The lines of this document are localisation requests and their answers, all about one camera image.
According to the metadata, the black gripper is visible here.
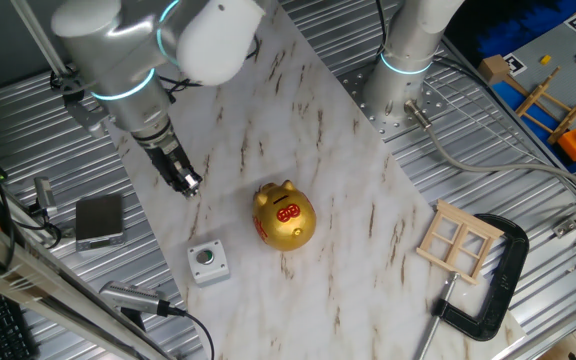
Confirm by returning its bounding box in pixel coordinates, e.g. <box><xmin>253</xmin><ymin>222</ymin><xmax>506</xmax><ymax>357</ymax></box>
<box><xmin>142</xmin><ymin>133</ymin><xmax>203</xmax><ymax>197</ymax></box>

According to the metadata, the golden piggy bank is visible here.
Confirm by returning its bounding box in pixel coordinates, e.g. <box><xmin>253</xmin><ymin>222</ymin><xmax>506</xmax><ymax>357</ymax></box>
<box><xmin>251</xmin><ymin>179</ymin><xmax>318</xmax><ymax>252</ymax></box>

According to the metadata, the grey push button box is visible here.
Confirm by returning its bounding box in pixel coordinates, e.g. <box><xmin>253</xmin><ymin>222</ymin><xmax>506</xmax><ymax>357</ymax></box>
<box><xmin>186</xmin><ymin>239</ymin><xmax>231</xmax><ymax>288</ymax></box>

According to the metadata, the marble pattern mat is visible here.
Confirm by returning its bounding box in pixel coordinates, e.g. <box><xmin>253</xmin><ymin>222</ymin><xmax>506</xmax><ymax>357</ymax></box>
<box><xmin>105</xmin><ymin>0</ymin><xmax>527</xmax><ymax>360</ymax></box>

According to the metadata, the thin grey metal rod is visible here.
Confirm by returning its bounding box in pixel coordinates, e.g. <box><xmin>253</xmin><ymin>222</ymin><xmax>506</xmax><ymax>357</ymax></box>
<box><xmin>10</xmin><ymin>0</ymin><xmax>68</xmax><ymax>77</ymax></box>

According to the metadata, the wooden block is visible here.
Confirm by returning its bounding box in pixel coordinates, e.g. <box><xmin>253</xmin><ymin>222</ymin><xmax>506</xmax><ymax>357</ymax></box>
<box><xmin>477</xmin><ymin>53</ymin><xmax>511</xmax><ymax>86</ymax></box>

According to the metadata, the black C-clamp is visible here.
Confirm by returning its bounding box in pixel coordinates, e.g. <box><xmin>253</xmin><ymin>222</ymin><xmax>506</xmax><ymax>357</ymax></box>
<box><xmin>414</xmin><ymin>213</ymin><xmax>531</xmax><ymax>360</ymax></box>

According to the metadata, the blue board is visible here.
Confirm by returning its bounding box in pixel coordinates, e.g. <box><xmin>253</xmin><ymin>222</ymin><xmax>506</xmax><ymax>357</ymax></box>
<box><xmin>490</xmin><ymin>79</ymin><xmax>576</xmax><ymax>174</ymax></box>

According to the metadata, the blue spiky foam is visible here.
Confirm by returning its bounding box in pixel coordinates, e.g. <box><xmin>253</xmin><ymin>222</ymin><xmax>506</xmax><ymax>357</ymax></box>
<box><xmin>477</xmin><ymin>0</ymin><xmax>576</xmax><ymax>59</ymax></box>

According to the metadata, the small wooden rack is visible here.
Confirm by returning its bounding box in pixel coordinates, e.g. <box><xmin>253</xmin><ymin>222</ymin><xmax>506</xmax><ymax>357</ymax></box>
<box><xmin>514</xmin><ymin>65</ymin><xmax>576</xmax><ymax>146</ymax></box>

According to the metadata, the grey studded baseplate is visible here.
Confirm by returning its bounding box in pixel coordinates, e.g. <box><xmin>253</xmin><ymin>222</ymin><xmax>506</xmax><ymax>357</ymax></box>
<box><xmin>490</xmin><ymin>14</ymin><xmax>576</xmax><ymax>151</ymax></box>

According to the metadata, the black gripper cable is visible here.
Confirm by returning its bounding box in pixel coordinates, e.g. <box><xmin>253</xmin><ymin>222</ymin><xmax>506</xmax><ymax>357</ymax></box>
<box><xmin>159</xmin><ymin>34</ymin><xmax>262</xmax><ymax>104</ymax></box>

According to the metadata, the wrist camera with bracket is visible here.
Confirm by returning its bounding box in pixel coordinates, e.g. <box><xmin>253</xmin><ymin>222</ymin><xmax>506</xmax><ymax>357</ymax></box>
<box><xmin>50</xmin><ymin>64</ymin><xmax>111</xmax><ymax>140</ymax></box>

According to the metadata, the silver ribbed camera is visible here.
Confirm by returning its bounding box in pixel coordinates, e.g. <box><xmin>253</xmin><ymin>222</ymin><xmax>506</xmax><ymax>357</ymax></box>
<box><xmin>98</xmin><ymin>279</ymin><xmax>172</xmax><ymax>331</ymax></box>

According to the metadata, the black camera cable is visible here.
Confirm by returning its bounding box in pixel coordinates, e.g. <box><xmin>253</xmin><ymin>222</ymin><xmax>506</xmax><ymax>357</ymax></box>
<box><xmin>167</xmin><ymin>305</ymin><xmax>216</xmax><ymax>360</ymax></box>

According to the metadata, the small grey camera on mount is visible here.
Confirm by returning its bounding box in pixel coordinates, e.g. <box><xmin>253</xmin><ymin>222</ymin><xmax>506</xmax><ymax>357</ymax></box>
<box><xmin>27</xmin><ymin>175</ymin><xmax>64</xmax><ymax>251</ymax></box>

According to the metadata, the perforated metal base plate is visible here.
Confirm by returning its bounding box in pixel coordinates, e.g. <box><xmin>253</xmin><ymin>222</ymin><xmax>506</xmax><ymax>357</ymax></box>
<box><xmin>340</xmin><ymin>59</ymin><xmax>449</xmax><ymax>144</ymax></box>

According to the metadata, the aluminium frame beam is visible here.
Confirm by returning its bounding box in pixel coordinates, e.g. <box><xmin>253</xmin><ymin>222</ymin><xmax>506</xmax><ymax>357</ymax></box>
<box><xmin>0</xmin><ymin>204</ymin><xmax>169</xmax><ymax>360</ymax></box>

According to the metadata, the black arm base cable bundle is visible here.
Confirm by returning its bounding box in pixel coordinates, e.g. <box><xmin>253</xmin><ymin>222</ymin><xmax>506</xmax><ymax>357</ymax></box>
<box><xmin>373</xmin><ymin>0</ymin><xmax>388</xmax><ymax>56</ymax></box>

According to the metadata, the wooden window frame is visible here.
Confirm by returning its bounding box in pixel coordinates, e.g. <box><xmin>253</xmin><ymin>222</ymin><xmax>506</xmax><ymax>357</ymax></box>
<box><xmin>415</xmin><ymin>198</ymin><xmax>505</xmax><ymax>286</ymax></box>

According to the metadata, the grey cable with metal plug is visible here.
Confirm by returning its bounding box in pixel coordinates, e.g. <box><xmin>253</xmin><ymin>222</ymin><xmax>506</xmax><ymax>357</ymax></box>
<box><xmin>403</xmin><ymin>98</ymin><xmax>576</xmax><ymax>199</ymax></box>

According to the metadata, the small metal bracket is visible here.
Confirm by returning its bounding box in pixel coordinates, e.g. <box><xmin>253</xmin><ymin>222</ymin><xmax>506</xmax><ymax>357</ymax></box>
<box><xmin>551</xmin><ymin>217</ymin><xmax>576</xmax><ymax>239</ymax></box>

